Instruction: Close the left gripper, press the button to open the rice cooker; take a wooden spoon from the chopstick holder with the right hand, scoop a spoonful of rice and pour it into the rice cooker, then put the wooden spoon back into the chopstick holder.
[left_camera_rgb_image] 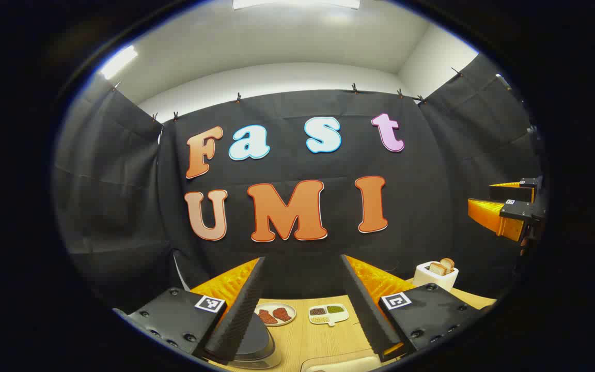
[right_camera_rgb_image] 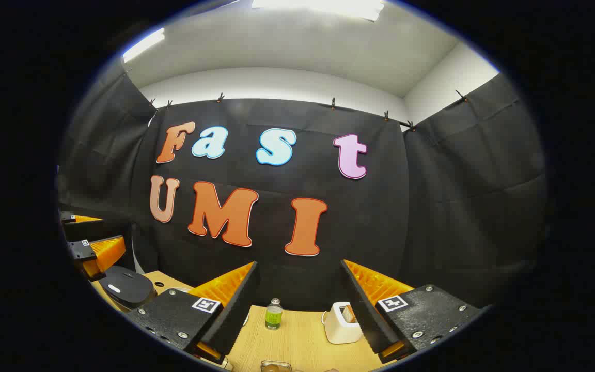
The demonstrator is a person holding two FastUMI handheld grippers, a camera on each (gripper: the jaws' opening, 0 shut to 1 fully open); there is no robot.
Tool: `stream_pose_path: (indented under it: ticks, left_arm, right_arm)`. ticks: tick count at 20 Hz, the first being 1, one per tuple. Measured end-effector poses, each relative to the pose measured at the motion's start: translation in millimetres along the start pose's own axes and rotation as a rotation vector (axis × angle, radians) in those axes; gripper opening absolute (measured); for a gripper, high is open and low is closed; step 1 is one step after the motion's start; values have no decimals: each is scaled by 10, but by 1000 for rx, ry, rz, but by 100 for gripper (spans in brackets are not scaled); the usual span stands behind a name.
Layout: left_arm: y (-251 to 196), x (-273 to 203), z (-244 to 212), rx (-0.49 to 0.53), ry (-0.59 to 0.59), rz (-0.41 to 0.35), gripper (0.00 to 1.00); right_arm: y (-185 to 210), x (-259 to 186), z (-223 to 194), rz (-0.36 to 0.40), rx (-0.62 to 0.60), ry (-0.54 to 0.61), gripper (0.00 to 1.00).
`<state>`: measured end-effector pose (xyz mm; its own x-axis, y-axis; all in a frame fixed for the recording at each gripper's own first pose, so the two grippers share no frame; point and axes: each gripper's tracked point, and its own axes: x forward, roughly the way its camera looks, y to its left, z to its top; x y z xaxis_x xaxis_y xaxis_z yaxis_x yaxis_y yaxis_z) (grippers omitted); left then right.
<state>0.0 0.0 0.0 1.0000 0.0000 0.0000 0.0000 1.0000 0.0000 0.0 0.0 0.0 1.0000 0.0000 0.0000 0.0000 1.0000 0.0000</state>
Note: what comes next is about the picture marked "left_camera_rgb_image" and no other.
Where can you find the red meat piece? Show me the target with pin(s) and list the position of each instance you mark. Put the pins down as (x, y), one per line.
(282, 313)
(266, 316)

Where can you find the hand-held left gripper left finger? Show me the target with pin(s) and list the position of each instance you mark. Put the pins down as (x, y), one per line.
(240, 315)

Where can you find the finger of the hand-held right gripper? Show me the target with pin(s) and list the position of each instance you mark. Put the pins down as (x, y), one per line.
(488, 214)
(509, 192)

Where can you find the clear glass dish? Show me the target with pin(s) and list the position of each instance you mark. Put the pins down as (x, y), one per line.
(328, 359)

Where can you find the bread slice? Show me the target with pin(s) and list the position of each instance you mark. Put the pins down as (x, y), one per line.
(437, 268)
(448, 264)

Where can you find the round white plate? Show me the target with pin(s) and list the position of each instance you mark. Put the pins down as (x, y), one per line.
(276, 306)

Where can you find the black silver rice cooker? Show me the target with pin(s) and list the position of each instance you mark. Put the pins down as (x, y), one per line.
(259, 341)

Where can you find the divided white bean plate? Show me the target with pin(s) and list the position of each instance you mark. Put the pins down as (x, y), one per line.
(328, 315)

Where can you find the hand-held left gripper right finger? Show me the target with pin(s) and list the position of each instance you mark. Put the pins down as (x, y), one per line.
(364, 310)

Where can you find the ceiling light panel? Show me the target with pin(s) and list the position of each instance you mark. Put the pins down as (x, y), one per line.
(297, 3)
(118, 62)

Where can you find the white toaster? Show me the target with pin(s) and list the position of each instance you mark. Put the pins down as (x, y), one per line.
(434, 280)

